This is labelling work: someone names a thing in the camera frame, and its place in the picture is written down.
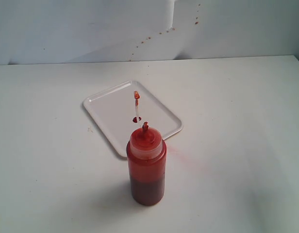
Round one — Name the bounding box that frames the red sauce squeeze bottle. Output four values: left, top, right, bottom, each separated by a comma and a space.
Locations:
126, 121, 167, 206

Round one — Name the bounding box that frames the red sauce blob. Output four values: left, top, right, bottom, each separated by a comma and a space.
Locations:
133, 117, 142, 123

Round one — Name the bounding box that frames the white rectangular tray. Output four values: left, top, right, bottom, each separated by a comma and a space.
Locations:
83, 81, 183, 158

